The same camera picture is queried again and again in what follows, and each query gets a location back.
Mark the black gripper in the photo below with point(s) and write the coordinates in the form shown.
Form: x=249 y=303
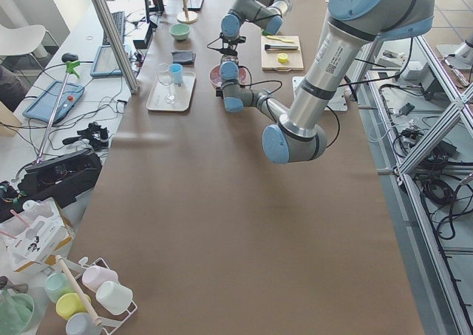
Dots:
x=229 y=46

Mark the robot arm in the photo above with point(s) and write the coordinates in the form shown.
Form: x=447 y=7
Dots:
x=348 y=25
x=266 y=14

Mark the light blue cup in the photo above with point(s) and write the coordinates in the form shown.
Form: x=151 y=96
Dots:
x=176 y=71

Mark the pink plastic cup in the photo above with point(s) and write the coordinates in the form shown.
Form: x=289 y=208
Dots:
x=95 y=275

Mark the white plastic cup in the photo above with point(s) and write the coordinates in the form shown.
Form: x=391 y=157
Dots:
x=114 y=297

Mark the cardboard cup box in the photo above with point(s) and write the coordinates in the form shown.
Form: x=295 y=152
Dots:
x=36 y=236

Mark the mint green plastic cup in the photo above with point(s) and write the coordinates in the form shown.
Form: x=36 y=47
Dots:
x=56 y=285

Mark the yellow plastic cup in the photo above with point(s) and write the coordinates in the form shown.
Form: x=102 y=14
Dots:
x=68 y=305

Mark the grey plastic cup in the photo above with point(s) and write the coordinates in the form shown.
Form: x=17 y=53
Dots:
x=82 y=324

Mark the pink bowl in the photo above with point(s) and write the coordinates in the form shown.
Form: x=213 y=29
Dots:
x=215 y=78

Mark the steel muddler black tip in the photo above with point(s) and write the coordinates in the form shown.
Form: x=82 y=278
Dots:
x=274 y=47

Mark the bamboo cutting board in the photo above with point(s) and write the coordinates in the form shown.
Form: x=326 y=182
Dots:
x=269 y=58

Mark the yellow plastic knife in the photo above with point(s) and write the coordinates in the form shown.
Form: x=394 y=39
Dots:
x=281 y=39

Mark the green ceramic bowl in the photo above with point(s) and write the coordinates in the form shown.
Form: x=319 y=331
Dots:
x=180 y=31

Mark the wooden mug tree stand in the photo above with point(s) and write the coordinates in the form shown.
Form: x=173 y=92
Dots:
x=186 y=16

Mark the grey folded cloth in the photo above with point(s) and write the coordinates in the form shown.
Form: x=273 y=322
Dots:
x=183 y=57

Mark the half lemon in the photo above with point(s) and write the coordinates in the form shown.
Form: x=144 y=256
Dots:
x=282 y=58

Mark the clear wine glass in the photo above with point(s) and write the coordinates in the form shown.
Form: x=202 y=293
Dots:
x=164 y=77

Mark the black keyboard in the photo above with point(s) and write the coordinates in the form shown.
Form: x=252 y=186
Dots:
x=119 y=20

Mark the blue teach pendant tablet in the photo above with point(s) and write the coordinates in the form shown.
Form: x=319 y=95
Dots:
x=105 y=64

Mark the green grabber stick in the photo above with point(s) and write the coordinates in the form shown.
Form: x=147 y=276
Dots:
x=71 y=61

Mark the white chair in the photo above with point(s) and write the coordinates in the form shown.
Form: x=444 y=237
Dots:
x=22 y=41

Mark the black equipment box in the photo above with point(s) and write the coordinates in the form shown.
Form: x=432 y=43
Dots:
x=62 y=178

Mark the black frame tray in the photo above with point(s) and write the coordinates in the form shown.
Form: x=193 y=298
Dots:
x=194 y=5

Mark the aluminium frame post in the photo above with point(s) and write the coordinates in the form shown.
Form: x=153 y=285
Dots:
x=105 y=18

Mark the aluminium side frame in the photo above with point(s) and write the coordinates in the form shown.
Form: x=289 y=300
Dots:
x=418 y=120

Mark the white wire cup rack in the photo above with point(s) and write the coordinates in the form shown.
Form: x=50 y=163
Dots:
x=111 y=323

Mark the wooden rack handle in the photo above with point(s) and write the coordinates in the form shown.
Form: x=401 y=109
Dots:
x=86 y=303

